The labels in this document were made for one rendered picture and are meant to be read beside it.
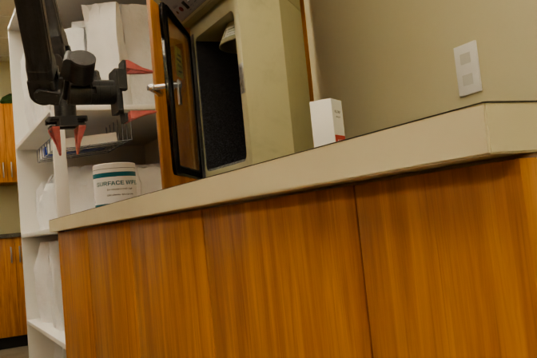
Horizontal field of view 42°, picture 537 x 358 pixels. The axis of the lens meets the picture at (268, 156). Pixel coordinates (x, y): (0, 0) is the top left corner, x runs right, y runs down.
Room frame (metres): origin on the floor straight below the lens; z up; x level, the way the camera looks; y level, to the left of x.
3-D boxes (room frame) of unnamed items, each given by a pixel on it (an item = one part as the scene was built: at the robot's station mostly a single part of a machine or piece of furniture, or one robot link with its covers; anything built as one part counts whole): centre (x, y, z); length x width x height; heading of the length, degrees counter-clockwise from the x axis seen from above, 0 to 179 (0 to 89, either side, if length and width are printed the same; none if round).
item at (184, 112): (1.70, 0.20, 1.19); 0.30 x 0.01 x 0.40; 175
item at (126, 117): (1.63, 0.30, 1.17); 0.09 x 0.07 x 0.07; 117
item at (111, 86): (1.60, 0.36, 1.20); 0.07 x 0.07 x 0.10; 27
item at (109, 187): (2.17, 0.49, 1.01); 0.13 x 0.13 x 0.15
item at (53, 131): (1.84, 0.54, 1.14); 0.07 x 0.07 x 0.09; 26
